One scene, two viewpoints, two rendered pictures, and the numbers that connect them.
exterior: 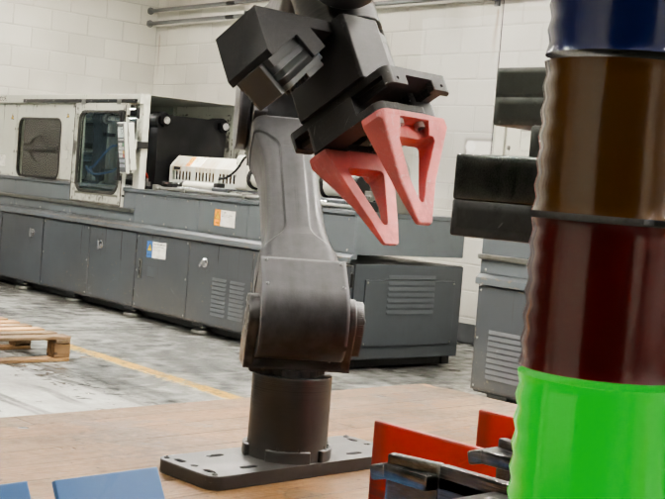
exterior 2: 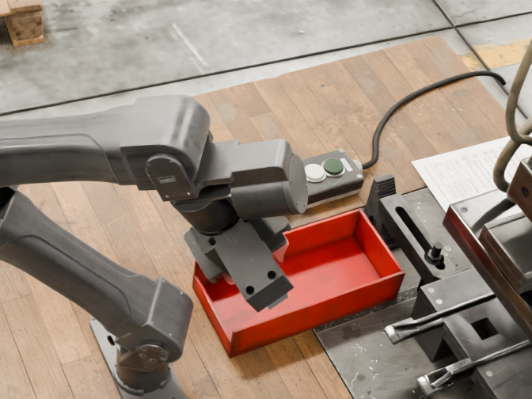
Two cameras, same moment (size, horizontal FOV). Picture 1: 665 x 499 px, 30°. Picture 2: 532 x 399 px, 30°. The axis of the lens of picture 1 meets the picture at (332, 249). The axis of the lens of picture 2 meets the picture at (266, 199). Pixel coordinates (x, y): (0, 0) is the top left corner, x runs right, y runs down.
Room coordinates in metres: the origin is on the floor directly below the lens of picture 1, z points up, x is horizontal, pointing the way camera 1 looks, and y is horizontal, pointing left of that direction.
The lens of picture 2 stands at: (0.74, 0.63, 1.97)
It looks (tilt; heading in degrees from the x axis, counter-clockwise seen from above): 48 degrees down; 280
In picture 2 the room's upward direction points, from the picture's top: 10 degrees clockwise
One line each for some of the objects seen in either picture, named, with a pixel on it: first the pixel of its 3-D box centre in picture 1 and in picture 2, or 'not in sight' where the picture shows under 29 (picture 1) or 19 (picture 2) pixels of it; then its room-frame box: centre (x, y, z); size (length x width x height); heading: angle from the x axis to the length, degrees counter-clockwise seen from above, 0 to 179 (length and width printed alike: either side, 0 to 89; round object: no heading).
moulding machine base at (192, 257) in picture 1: (168, 251); not in sight; (9.82, 1.29, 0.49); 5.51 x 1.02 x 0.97; 40
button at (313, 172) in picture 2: not in sight; (313, 175); (0.85, -0.36, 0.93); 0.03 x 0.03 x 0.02
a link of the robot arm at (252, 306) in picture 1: (301, 336); (152, 327); (0.95, 0.02, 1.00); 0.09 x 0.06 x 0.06; 99
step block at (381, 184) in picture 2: not in sight; (387, 212); (0.73, -0.32, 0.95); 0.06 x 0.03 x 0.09; 134
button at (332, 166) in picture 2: not in sight; (332, 169); (0.83, -0.38, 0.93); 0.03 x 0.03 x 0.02
